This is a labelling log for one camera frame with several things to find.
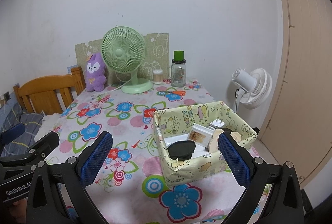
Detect orange scissors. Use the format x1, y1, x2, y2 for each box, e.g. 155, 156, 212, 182
157, 90, 186, 97

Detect white standing fan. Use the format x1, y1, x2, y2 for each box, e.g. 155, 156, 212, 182
232, 68, 272, 109

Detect floral tablecloth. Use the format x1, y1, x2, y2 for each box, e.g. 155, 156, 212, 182
46, 81, 244, 223

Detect round cream compact mirror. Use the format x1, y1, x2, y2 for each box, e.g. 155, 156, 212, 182
208, 128, 241, 153

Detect purple plush bunny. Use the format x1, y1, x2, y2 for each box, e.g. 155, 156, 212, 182
85, 53, 106, 92

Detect plaid grey pillow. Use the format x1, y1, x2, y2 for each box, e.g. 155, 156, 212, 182
1, 103, 43, 157

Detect glass jar green lid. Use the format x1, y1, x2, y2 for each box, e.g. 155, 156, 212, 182
171, 50, 186, 87

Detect wooden bed headboard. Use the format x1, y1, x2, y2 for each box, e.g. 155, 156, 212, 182
13, 67, 85, 115

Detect white rectangular remote box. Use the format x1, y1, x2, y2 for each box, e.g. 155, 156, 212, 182
187, 123, 214, 148

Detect green desk fan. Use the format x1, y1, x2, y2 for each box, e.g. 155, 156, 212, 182
101, 26, 153, 95

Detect wall power socket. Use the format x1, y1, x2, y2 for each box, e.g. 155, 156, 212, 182
4, 92, 11, 102

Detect cartoon cardboard backboard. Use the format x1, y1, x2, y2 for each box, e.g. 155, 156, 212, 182
74, 33, 171, 86

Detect white 45W charger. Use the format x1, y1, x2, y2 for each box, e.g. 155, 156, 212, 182
209, 119, 225, 129

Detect black round case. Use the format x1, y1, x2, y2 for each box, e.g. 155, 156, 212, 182
167, 140, 196, 161

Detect beige door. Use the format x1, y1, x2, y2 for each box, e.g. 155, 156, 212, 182
259, 0, 331, 187

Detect cotton swab container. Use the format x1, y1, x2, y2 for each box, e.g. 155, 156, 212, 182
153, 69, 163, 84

